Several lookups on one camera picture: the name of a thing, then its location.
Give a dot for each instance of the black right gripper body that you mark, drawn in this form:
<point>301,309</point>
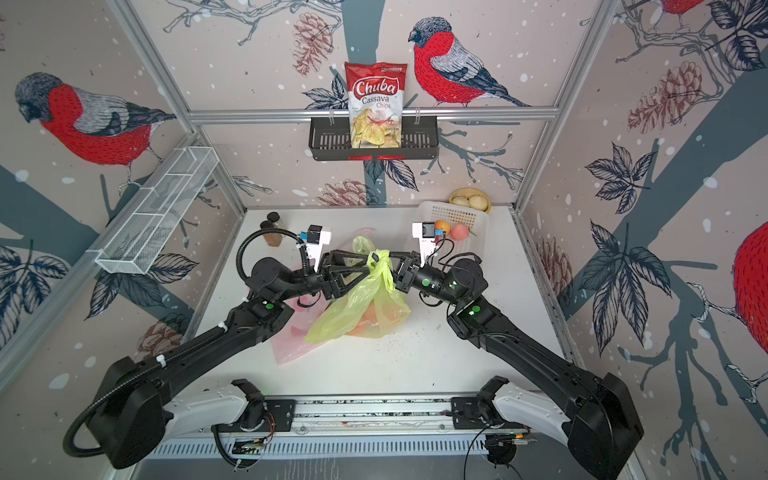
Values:
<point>433,282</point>

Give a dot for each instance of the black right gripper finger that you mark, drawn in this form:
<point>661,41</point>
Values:
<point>401,260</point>
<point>389,281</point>

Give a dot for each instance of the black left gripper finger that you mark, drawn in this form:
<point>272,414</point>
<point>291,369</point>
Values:
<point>347,278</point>
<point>342,258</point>

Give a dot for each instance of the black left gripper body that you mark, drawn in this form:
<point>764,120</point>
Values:
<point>323,286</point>

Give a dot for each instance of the green avocado print plastic bag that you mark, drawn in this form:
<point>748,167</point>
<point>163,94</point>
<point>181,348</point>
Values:
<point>368,299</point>

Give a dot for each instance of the orange yellow peach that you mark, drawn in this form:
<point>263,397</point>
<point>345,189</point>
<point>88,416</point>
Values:
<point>443,228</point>

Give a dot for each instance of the red peach front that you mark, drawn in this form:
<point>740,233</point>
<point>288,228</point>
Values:
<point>366,327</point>

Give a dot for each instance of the red peach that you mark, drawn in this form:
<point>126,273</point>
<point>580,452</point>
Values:
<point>366,327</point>
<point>460,232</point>

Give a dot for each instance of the red peach top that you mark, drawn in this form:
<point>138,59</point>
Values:
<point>460,232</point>

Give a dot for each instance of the pink plastic bag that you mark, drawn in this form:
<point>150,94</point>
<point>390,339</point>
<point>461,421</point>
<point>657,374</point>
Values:
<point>289,343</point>

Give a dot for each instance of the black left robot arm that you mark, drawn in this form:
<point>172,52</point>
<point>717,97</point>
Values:
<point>130,414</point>

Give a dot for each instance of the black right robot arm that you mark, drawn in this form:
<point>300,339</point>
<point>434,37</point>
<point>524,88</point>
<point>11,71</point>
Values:
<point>603,427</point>

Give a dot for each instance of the Chuba cassava chips bag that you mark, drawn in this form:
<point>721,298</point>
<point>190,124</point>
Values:
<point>375,104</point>

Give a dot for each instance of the white perforated plastic basket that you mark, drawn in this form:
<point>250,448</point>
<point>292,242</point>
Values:
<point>477,221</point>

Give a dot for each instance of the brown spice jar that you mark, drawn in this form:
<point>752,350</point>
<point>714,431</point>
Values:
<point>272,239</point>

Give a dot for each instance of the light spice jar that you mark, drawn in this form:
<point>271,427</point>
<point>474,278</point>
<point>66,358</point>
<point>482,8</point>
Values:
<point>274,219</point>

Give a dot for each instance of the yellow bowl with buns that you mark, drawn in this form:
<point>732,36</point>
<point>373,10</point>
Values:
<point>471,198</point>

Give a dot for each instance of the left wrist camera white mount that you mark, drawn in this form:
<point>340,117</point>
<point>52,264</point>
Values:
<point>315,238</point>

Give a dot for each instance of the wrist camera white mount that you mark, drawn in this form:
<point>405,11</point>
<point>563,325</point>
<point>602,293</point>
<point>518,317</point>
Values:
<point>428,235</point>
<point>315,238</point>

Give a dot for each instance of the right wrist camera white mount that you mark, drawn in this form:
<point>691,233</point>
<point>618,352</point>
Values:
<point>428,235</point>

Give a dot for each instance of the black wall shelf basket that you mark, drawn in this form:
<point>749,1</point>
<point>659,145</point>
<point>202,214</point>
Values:
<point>412,138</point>

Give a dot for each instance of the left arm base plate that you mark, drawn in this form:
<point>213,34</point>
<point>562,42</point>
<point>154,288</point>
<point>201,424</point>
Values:
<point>272,415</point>

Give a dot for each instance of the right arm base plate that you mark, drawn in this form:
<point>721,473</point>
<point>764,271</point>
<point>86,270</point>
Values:
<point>474,413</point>

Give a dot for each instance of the white wire mesh shelf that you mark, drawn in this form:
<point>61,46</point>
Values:
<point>141,238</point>

